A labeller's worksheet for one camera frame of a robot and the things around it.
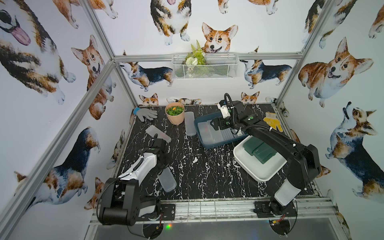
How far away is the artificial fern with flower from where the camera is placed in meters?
0.82

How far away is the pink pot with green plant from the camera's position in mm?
1025

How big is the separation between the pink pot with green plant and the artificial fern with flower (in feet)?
1.05
